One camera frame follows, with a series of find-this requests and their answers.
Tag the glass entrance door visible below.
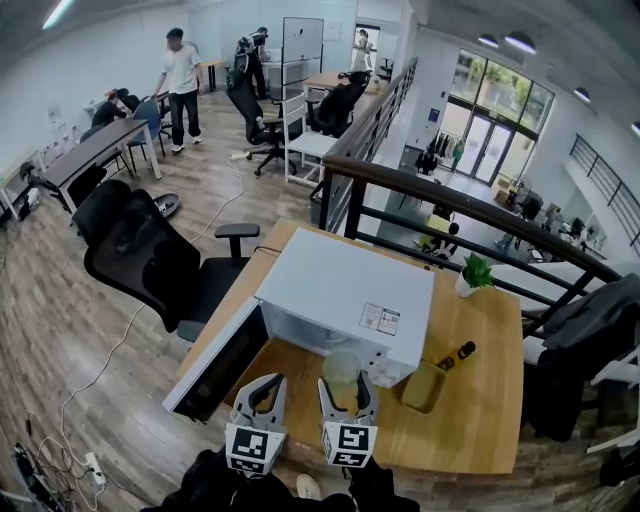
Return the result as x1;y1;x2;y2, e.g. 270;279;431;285
446;47;557;187

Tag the dark bottle with yellow label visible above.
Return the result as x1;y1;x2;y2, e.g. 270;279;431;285
433;340;478;374

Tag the wooden desk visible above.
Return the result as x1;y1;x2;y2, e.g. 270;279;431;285
301;70;392;103

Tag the ceiling strip light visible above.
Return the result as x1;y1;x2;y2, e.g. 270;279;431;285
41;0;72;30

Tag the glass partition board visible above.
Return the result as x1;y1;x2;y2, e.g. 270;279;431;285
280;16;326;102

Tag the white power cable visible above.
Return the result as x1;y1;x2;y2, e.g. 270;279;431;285
35;153;247;481

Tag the person's left forearm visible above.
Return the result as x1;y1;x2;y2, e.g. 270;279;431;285
159;448;301;512

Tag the white microwave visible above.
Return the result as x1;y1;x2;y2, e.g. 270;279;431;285
162;227;437;424

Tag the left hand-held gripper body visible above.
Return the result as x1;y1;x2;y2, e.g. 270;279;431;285
224;406;288;476

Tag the white wooden chair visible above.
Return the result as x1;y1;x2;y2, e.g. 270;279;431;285
585;343;640;455

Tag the translucent plastic cup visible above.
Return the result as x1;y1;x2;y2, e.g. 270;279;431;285
321;349;363;402

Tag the blue chair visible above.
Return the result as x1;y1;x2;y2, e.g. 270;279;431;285
126;98;172;162

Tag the black reclined office chair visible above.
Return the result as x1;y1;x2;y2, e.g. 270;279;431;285
225;68;299;178

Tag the black metal railing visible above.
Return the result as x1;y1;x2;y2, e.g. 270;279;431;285
308;56;629;342

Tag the grey jacket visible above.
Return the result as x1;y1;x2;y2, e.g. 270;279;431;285
541;273;640;352

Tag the black mesh office chair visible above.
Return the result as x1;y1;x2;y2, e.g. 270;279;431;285
71;178;262;345

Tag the person's right forearm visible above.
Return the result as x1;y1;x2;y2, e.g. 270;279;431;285
329;460;416;512

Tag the potted plant in white pot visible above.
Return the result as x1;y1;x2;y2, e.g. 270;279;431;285
454;251;497;299

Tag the olive green tray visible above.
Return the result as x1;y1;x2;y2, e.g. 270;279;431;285
399;360;448;416

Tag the white slatted chair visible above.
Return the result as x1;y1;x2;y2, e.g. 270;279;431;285
281;91;342;184

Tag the person's white shoe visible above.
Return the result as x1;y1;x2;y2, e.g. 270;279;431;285
296;473;322;501

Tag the black clothing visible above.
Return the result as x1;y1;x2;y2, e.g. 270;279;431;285
521;346;602;443

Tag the round robot vacuum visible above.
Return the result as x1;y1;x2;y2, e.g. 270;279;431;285
151;191;183;219

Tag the black office chair with headrest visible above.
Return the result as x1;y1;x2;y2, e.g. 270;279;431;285
304;70;374;140

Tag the dark top desk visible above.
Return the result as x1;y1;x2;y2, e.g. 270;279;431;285
41;118;164;215

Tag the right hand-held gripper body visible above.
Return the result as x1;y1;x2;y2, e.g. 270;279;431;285
320;411;380;470

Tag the clothes rack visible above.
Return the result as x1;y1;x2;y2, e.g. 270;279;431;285
414;129;467;175

